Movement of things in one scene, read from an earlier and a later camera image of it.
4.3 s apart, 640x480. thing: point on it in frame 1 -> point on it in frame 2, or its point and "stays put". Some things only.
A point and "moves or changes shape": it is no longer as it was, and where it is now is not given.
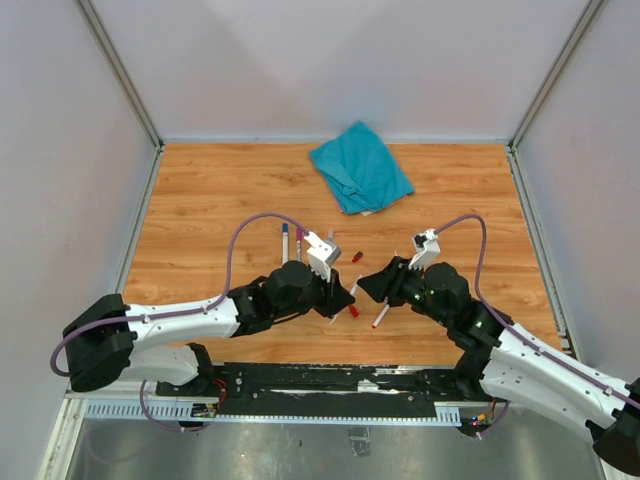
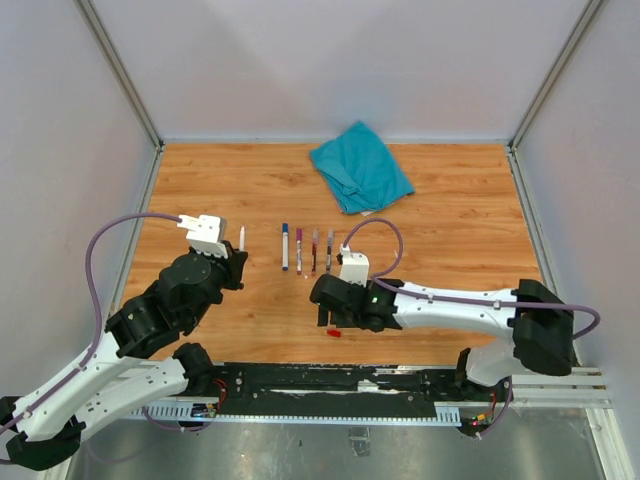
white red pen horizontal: x=353 y=290 moves or changes shape
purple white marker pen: x=299 y=238 stays put
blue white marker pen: x=285 y=243 stays put
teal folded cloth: x=359 y=171 stays put
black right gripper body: x=410 y=287 -> x=345 y=321
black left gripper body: x=317 y=296 -> x=226 y=274
